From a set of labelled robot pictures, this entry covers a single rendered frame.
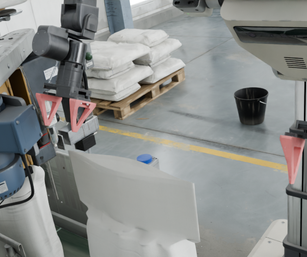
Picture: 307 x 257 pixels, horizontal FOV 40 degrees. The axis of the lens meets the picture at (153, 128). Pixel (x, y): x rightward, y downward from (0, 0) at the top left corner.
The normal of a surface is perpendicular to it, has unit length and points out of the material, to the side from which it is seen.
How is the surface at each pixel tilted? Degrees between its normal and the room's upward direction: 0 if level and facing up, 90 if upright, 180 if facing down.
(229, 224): 0
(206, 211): 0
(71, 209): 90
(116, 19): 90
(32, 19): 90
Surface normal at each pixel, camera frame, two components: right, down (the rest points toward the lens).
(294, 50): -0.37, 0.89
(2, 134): -0.22, 0.43
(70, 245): -0.13, -0.90
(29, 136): 0.97, -0.03
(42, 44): -0.59, -0.08
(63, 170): -0.59, 0.41
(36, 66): 0.79, 0.16
